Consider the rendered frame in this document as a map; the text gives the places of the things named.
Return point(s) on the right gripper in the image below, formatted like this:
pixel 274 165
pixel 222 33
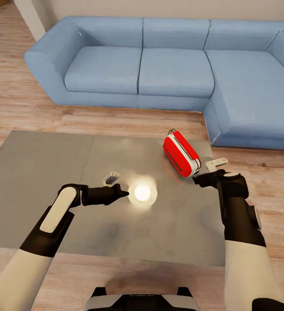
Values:
pixel 205 179

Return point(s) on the sofa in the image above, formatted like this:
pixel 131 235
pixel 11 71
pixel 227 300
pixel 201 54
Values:
pixel 231 70

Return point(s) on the radio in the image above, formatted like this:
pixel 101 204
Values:
pixel 181 154

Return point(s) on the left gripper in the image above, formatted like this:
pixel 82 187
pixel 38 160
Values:
pixel 108 195

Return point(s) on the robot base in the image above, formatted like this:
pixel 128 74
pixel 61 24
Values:
pixel 183 301

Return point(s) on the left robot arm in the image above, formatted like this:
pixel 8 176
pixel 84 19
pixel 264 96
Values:
pixel 23 276

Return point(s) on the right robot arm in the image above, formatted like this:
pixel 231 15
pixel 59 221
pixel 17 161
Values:
pixel 250 281

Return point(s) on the coffee table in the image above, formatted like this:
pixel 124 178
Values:
pixel 165 217

